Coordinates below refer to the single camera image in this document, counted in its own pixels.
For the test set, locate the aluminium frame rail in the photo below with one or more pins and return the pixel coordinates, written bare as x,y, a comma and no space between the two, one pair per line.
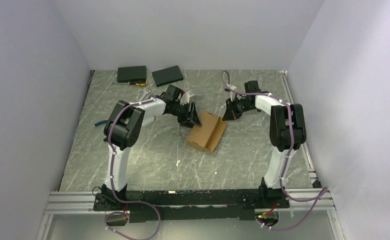
70,203

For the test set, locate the silver combination wrench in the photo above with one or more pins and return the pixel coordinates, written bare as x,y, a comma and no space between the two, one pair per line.
145,93

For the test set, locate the yellow black screwdriver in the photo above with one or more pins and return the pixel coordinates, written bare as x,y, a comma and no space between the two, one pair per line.
131,83

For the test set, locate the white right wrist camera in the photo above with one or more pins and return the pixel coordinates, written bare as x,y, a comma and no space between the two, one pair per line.
231,89

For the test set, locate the black foam block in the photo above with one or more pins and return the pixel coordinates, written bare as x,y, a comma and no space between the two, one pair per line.
167,76
132,73

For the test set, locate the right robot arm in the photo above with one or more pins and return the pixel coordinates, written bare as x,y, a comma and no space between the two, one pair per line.
287,128

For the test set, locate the grey white rectangular device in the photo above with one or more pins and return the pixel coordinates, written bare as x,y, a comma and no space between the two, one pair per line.
148,121

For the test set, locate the black foam block right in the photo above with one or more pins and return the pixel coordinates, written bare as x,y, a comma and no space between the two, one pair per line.
167,76

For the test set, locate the blue handled pliers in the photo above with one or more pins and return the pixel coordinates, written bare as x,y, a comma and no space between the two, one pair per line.
100,123

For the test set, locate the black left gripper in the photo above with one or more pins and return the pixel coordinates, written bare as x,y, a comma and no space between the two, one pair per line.
189,122

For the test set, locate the brown cardboard box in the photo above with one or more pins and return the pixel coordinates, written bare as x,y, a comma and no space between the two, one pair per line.
205,138

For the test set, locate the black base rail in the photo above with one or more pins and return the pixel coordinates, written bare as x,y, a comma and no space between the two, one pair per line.
167,205

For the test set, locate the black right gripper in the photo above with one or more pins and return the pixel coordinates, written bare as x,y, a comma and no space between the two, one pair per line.
230,110

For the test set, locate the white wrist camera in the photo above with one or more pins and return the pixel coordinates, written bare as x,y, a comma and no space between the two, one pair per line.
231,89
187,98

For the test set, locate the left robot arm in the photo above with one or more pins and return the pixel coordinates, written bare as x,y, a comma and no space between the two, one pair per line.
123,127

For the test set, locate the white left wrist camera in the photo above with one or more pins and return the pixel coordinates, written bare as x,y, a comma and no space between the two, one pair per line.
187,98

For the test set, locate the black foam block left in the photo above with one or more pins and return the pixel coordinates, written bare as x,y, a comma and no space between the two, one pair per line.
132,73

